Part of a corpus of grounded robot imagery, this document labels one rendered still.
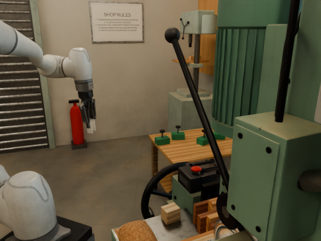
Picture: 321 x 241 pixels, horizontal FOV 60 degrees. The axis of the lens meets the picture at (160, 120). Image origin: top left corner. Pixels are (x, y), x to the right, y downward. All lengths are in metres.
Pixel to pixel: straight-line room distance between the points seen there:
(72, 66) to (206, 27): 1.63
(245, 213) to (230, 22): 0.34
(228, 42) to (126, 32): 3.04
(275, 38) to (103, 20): 3.11
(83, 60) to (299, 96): 1.15
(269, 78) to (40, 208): 0.89
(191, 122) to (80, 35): 1.63
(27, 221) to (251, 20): 0.95
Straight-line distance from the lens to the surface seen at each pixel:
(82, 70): 1.42
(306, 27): 0.41
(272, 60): 0.50
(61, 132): 3.71
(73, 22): 3.50
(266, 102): 0.51
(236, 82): 0.56
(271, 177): 0.35
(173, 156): 2.05
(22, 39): 1.10
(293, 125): 0.38
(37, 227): 1.15
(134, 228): 0.75
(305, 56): 0.41
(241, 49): 0.55
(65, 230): 1.24
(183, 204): 0.89
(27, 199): 1.10
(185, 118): 2.94
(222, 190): 0.74
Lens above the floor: 1.41
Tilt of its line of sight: 18 degrees down
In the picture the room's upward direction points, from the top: straight up
